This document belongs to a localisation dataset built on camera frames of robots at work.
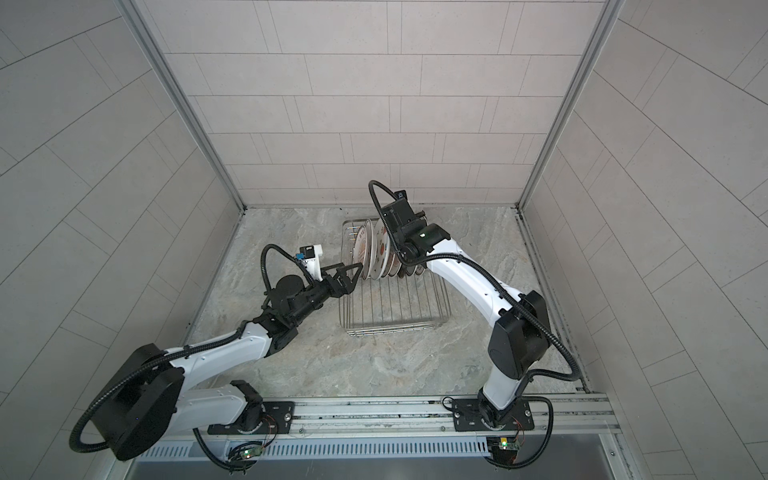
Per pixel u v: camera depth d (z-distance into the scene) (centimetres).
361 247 97
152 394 40
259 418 68
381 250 93
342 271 68
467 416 71
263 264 59
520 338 44
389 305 89
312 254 69
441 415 72
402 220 60
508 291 46
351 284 70
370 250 83
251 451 65
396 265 87
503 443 69
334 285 68
